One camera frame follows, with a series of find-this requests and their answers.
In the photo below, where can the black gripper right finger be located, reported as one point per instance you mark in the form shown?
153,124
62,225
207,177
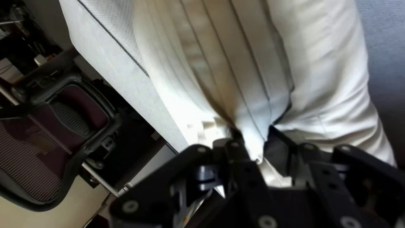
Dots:
359,181

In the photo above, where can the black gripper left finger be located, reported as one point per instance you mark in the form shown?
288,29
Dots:
169,190

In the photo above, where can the light grey sofa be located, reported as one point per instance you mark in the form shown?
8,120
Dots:
122,79

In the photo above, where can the black mesh office chair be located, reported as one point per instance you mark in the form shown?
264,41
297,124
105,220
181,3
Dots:
46,147

